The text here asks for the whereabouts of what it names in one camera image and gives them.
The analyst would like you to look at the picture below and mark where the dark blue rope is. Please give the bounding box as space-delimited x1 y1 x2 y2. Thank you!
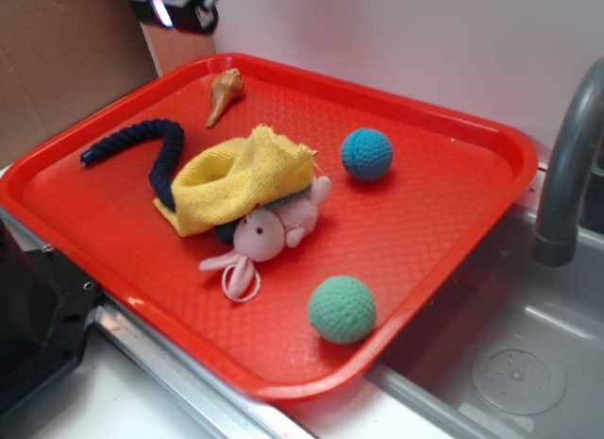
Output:
79 119 186 212

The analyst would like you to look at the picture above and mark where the pink plush bunny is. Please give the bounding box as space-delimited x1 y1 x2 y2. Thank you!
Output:
199 176 332 303

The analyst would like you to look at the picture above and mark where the brown conch shell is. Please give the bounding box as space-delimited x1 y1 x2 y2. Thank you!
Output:
206 68 245 128

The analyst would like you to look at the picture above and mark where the brown cardboard panel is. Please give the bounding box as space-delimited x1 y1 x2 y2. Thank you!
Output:
1 0 157 166

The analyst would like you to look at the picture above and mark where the red plastic tray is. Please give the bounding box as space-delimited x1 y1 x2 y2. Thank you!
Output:
1 54 537 401

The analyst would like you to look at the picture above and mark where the grey sink basin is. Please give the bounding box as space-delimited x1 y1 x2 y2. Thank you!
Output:
368 206 603 438

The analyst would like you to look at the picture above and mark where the grey faucet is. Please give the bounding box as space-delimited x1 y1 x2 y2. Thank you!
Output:
531 59 603 266

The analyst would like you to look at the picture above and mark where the blue foam ball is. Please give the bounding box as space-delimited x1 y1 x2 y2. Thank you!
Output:
341 128 394 182

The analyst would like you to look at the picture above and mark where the green foam ball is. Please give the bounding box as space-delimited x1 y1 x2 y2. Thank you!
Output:
308 276 378 345

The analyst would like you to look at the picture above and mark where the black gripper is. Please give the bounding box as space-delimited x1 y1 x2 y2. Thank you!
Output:
126 0 219 33

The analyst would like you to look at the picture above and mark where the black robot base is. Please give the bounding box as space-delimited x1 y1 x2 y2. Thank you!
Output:
1 225 100 420

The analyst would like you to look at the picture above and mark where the yellow cloth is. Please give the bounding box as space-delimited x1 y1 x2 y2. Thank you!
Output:
153 125 316 237

